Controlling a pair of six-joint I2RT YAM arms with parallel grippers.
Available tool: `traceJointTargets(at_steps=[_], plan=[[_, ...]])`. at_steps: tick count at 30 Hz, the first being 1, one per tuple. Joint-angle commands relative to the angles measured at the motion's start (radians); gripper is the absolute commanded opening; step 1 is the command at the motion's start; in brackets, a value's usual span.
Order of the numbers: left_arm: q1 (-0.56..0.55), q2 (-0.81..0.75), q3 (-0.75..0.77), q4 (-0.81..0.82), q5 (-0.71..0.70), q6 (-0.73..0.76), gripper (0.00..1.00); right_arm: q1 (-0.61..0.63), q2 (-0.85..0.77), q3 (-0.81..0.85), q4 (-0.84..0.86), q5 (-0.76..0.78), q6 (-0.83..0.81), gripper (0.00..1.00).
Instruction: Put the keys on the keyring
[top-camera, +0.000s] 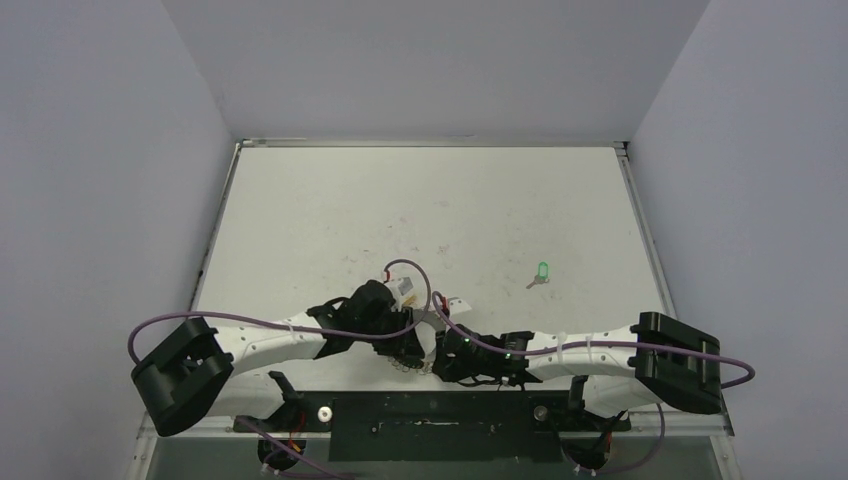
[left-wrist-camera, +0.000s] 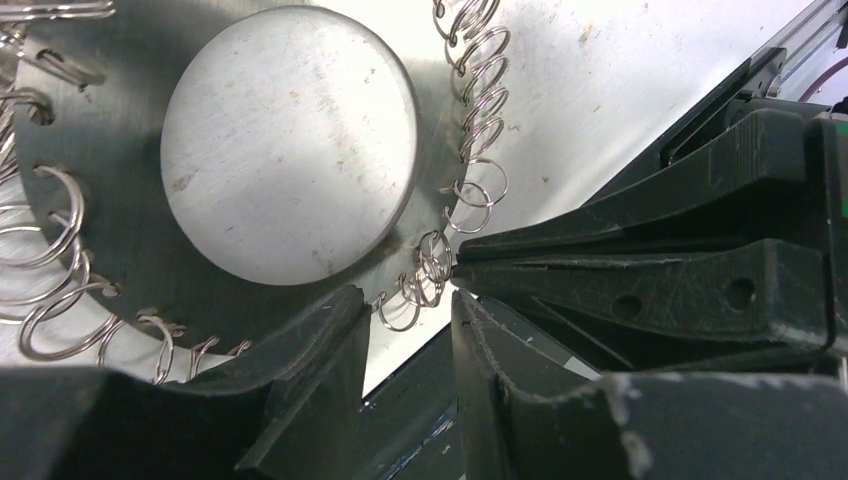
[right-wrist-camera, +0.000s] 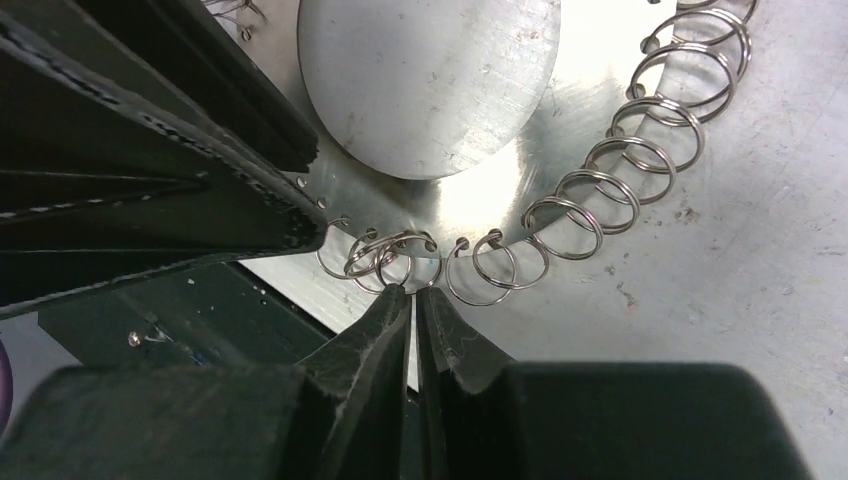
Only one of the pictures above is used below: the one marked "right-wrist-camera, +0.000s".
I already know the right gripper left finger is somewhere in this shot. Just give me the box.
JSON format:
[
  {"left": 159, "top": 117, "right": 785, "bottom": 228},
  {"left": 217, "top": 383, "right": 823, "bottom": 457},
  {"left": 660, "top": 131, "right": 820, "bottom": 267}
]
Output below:
[{"left": 1, "top": 284, "right": 411, "bottom": 479}]

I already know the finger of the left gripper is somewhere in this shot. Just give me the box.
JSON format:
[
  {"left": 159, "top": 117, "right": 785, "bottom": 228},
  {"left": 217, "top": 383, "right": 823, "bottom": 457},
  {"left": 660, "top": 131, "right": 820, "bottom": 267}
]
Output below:
[
  {"left": 1, "top": 9, "right": 327, "bottom": 317},
  {"left": 79, "top": 0, "right": 318, "bottom": 173}
]

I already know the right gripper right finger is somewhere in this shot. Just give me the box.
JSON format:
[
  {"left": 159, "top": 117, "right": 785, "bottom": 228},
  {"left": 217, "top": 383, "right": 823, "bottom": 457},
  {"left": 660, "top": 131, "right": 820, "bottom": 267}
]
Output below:
[{"left": 415, "top": 288, "right": 811, "bottom": 479}]

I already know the metal disc with key rings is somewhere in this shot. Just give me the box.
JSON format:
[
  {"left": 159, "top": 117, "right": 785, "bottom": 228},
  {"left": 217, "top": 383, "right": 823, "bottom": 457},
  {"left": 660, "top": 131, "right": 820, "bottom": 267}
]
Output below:
[{"left": 206, "top": 1, "right": 757, "bottom": 307}]

